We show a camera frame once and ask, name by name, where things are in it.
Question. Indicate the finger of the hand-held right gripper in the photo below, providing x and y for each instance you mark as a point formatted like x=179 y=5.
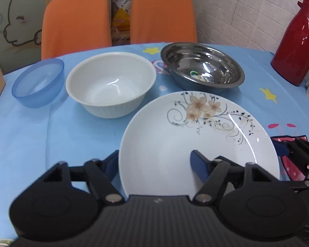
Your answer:
x=300 y=185
x=279 y=148

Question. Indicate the cartoon print panel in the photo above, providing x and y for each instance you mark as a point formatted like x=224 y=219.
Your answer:
x=12 y=18

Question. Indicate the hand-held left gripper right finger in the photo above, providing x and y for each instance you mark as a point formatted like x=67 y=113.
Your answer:
x=197 y=162

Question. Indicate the white floral plate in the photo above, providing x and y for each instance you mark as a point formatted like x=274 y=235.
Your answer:
x=175 y=144

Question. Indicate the red thermos jug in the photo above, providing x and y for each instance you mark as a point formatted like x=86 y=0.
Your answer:
x=298 y=51

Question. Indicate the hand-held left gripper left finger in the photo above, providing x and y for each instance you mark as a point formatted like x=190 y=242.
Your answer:
x=111 y=166

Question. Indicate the blue translucent plastic bowl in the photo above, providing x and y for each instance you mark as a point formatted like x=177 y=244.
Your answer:
x=38 y=82

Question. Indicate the white ribbed bowl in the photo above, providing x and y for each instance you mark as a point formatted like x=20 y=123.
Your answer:
x=110 y=82

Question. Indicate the yellow packaged bag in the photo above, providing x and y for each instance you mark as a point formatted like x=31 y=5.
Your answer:
x=121 y=10

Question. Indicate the blue printed tablecloth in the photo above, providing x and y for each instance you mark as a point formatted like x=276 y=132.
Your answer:
x=54 y=133

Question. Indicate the orange chair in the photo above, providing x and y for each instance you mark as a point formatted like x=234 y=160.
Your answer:
x=162 y=15
x=77 y=20

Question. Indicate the stainless steel bowl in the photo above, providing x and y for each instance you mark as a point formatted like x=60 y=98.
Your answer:
x=203 y=64

